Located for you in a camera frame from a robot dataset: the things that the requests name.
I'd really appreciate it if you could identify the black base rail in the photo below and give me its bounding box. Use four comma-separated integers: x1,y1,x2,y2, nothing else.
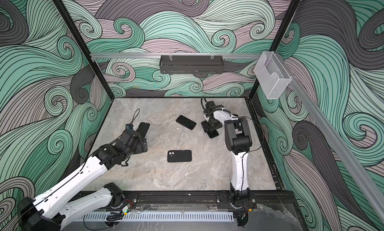
123,190,296,209

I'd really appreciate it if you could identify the black case edge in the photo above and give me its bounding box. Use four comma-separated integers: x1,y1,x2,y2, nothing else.
137,122,150,138

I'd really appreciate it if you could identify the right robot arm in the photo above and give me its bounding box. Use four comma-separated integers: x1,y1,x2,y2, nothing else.
201,98,253,207

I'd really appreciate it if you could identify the back aluminium rail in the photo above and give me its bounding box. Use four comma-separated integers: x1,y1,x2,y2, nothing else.
90,52,262,60

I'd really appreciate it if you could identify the white slotted cable duct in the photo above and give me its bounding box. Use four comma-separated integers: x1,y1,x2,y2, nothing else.
80,211,235,223

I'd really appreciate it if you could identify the clear plastic wall holder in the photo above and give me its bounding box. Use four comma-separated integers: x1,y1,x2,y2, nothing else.
254,52,292,100

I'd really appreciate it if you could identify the black phone patterned reflection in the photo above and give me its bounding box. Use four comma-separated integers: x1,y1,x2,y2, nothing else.
176,115,197,130

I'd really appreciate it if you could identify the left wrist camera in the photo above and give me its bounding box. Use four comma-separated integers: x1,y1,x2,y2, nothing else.
126,123,134,130

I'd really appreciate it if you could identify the right aluminium rail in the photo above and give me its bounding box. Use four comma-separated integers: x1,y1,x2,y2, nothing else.
276,54,384,221

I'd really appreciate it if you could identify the black wall tray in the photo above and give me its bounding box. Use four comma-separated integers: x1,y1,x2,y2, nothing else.
159,56,224,75

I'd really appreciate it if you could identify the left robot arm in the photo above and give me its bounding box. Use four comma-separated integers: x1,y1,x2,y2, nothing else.
17,128,148,231

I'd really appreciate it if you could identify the aluminium rail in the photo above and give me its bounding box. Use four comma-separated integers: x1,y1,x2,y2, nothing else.
90,52,262,60
276,54,384,221

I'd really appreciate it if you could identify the black case with camera hole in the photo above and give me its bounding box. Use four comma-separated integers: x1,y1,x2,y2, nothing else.
167,150,192,163

